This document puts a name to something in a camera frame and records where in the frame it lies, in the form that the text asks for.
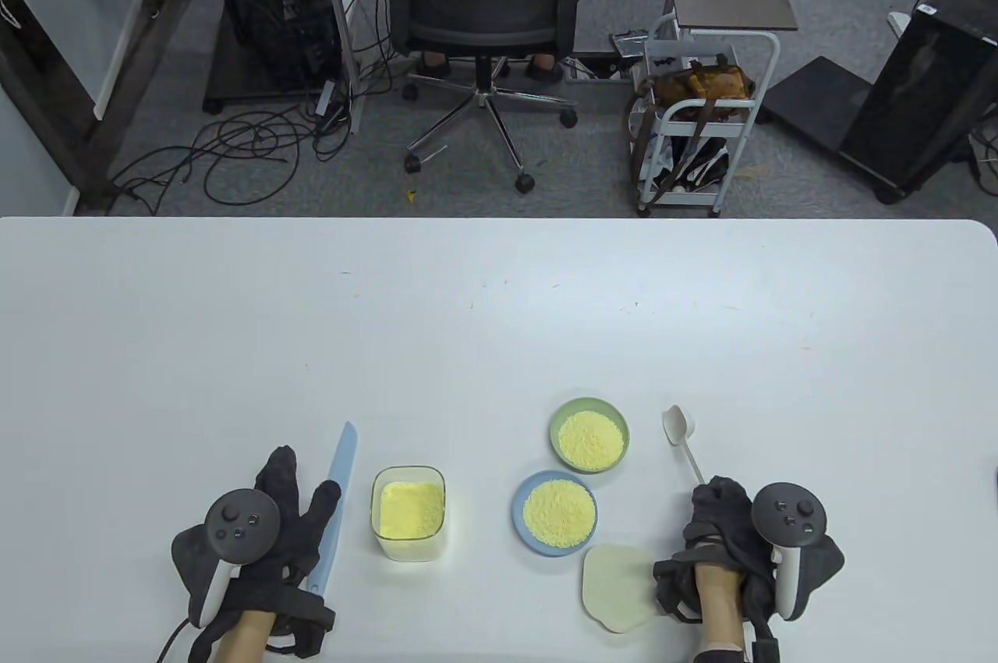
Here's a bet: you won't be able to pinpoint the person's left hand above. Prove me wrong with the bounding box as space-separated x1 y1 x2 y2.
172 446 342 617

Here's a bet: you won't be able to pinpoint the person's right hand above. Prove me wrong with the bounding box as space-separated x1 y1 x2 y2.
653 476 845 623

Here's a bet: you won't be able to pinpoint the light blue plastic knife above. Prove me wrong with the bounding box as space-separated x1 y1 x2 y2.
306 421 359 597

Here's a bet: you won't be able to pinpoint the clear chicken bouillon container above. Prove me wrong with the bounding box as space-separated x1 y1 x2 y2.
370 465 448 562

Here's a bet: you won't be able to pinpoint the white coffee spoon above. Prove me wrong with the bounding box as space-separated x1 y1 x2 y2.
662 405 706 486

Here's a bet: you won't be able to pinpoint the pale green container lid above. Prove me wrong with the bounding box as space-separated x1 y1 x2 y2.
582 544 664 634

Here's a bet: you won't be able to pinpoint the person's left forearm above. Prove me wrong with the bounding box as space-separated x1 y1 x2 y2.
212 611 278 663

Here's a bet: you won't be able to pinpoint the person's right forearm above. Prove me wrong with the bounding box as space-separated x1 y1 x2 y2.
694 565 745 652

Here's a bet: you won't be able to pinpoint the black white right controller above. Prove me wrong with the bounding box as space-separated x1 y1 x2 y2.
750 481 845 622

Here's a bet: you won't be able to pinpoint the black white controller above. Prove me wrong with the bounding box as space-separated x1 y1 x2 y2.
172 488 281 629
750 481 845 622

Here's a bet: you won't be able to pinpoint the black white left controller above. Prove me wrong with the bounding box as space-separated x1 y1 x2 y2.
172 488 281 629

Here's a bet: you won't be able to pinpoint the green round dish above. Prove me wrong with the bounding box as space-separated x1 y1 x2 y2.
550 398 631 475

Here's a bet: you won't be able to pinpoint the blue round dish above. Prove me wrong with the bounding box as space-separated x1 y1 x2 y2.
512 470 600 557

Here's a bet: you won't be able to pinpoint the white rolling cart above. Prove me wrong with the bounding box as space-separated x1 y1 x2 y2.
630 14 780 218

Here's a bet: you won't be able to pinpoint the black flat platform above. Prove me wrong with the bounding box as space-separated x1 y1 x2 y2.
758 56 872 157

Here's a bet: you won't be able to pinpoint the brown leather bag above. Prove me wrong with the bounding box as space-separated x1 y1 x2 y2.
651 55 757 122

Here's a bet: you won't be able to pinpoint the dark wooden desk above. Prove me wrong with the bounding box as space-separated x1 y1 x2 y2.
0 0 215 215

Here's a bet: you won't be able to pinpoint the white metal desk leg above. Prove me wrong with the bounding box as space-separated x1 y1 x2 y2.
312 0 364 135

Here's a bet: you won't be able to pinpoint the black glove cable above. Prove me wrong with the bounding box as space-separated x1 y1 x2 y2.
156 616 194 663

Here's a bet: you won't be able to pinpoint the black white strap bag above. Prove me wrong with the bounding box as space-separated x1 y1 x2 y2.
651 136 730 194

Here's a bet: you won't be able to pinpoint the black floor cables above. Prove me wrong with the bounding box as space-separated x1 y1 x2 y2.
105 105 356 215

